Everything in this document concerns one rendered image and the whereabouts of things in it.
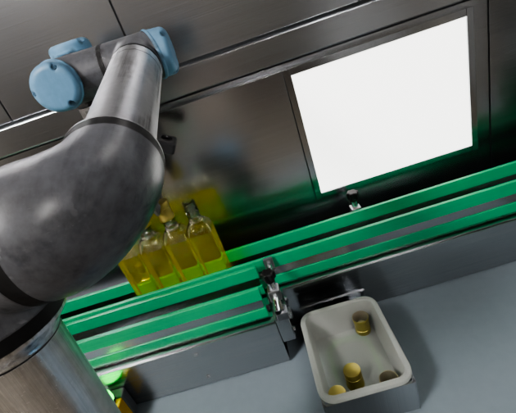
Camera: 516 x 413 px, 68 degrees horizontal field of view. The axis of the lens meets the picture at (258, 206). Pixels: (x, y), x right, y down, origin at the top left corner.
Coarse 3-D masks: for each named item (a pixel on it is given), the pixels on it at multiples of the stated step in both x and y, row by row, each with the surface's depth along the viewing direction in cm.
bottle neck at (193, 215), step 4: (188, 200) 85; (192, 200) 84; (184, 204) 84; (188, 204) 83; (192, 204) 84; (196, 204) 85; (184, 208) 84; (188, 208) 84; (192, 208) 84; (196, 208) 85; (188, 212) 84; (192, 212) 84; (196, 212) 85; (188, 216) 85; (192, 216) 85; (196, 216) 85; (200, 216) 86; (192, 220) 85; (196, 220) 85
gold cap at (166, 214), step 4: (160, 200) 84; (164, 200) 84; (160, 204) 82; (164, 204) 83; (168, 204) 84; (164, 208) 83; (168, 208) 84; (160, 212) 83; (164, 212) 83; (168, 212) 84; (172, 212) 85; (160, 216) 84; (164, 216) 84; (168, 216) 84; (172, 216) 85; (160, 220) 85; (164, 220) 84; (168, 220) 84
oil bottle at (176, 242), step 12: (180, 228) 86; (168, 240) 85; (180, 240) 86; (168, 252) 87; (180, 252) 87; (192, 252) 88; (180, 264) 88; (192, 264) 89; (180, 276) 90; (192, 276) 90
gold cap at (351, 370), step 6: (348, 366) 75; (354, 366) 75; (348, 372) 74; (354, 372) 74; (360, 372) 74; (348, 378) 74; (354, 378) 73; (360, 378) 74; (348, 384) 75; (354, 384) 74; (360, 384) 74
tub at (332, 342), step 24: (312, 312) 86; (336, 312) 86; (312, 336) 87; (336, 336) 88; (360, 336) 86; (384, 336) 78; (312, 360) 76; (336, 360) 82; (360, 360) 81; (384, 360) 79; (336, 384) 78; (384, 384) 67
